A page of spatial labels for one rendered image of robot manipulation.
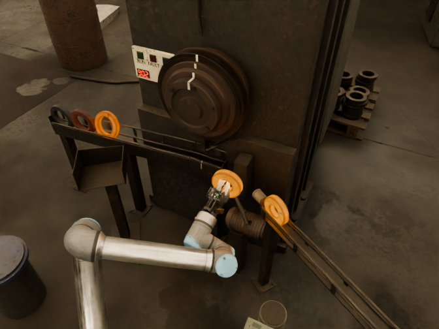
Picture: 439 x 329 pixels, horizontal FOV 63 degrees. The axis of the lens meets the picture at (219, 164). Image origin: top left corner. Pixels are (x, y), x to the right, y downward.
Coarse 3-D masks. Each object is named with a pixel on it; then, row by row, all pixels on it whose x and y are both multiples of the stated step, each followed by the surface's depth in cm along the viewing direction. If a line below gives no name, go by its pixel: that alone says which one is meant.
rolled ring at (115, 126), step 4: (100, 112) 225; (104, 112) 224; (108, 112) 224; (96, 116) 228; (100, 116) 226; (104, 116) 225; (108, 116) 223; (112, 116) 223; (96, 120) 229; (100, 120) 230; (112, 120) 223; (116, 120) 224; (96, 124) 230; (100, 124) 231; (112, 124) 224; (116, 124) 223; (96, 128) 231; (100, 128) 231; (112, 128) 225; (116, 128) 224; (100, 132) 231; (104, 132) 231; (112, 132) 226; (116, 132) 225; (112, 136) 227
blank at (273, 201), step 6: (270, 198) 172; (276, 198) 170; (270, 204) 174; (276, 204) 169; (282, 204) 168; (270, 210) 177; (282, 210) 167; (276, 216) 175; (282, 216) 169; (288, 216) 169; (282, 222) 171
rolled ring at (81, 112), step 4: (72, 112) 230; (76, 112) 228; (80, 112) 226; (84, 112) 227; (72, 116) 233; (76, 116) 235; (84, 116) 227; (88, 116) 227; (72, 120) 236; (76, 120) 236; (88, 120) 228; (92, 120) 229; (76, 124) 237; (80, 124) 239; (92, 124) 229; (80, 128) 238; (84, 128) 238; (92, 128) 231
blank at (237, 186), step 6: (216, 174) 168; (222, 174) 166; (228, 174) 165; (234, 174) 166; (216, 180) 171; (222, 180) 169; (228, 180) 167; (234, 180) 165; (240, 180) 167; (216, 186) 173; (234, 186) 168; (240, 186) 167; (234, 192) 170; (240, 192) 169
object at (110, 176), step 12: (84, 156) 209; (96, 156) 211; (108, 156) 212; (120, 156) 214; (84, 168) 213; (96, 168) 212; (108, 168) 212; (120, 168) 211; (84, 180) 206; (96, 180) 205; (108, 180) 204; (120, 180) 203; (108, 192) 214; (120, 204) 223; (120, 216) 230; (120, 228) 238; (132, 228) 252
